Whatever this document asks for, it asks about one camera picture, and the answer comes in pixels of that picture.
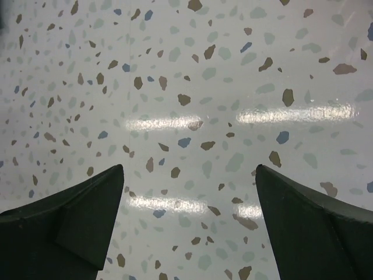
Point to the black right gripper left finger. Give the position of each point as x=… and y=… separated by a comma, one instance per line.
x=65, y=235

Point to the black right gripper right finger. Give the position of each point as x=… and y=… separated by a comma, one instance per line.
x=313, y=236

